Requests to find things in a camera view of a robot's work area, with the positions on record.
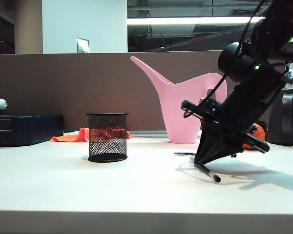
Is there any dark grey plastic jug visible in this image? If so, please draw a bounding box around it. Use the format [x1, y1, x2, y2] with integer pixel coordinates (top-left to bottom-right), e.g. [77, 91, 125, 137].
[267, 87, 293, 147]

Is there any brown desk partition panel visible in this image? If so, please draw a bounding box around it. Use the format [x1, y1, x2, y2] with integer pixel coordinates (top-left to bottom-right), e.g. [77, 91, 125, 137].
[0, 50, 237, 134]

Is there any pink plastic watering can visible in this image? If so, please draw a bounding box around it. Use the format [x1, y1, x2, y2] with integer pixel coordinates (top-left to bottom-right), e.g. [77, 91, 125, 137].
[130, 56, 228, 144]

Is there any silver wall plate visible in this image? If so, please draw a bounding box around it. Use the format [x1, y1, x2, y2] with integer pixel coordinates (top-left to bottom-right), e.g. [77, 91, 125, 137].
[76, 37, 90, 54]

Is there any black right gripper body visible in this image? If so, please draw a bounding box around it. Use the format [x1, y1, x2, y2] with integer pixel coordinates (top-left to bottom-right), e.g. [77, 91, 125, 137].
[181, 98, 271, 154]

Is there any black mesh pen basket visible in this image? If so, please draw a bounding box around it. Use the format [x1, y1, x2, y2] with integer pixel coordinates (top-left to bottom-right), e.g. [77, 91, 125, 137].
[85, 113, 129, 163]

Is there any person in light shirt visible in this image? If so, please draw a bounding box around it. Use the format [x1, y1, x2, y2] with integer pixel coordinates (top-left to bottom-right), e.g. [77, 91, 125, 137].
[283, 62, 293, 89]

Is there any orange microfibre cloth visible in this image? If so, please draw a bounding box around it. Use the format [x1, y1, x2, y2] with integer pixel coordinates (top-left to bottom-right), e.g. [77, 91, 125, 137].
[51, 126, 131, 143]

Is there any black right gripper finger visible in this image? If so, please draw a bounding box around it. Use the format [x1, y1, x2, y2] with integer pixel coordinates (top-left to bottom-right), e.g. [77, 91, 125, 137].
[197, 138, 244, 166]
[194, 133, 216, 163]

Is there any silver aluminium desk rail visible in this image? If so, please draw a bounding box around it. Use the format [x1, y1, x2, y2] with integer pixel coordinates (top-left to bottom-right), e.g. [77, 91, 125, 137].
[63, 130, 203, 142]

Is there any orange ball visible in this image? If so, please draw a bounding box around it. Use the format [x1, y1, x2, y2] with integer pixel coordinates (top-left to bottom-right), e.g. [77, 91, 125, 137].
[243, 123, 267, 151]

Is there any black plastic tool case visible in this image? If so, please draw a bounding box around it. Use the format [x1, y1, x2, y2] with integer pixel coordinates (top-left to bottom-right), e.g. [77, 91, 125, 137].
[0, 114, 64, 147]

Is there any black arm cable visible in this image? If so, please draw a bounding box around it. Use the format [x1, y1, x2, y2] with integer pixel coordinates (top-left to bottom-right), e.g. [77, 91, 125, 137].
[205, 0, 266, 100]

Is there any long ceiling light strip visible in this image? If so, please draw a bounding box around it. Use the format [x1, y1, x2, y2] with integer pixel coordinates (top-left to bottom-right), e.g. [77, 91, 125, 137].
[126, 16, 266, 25]

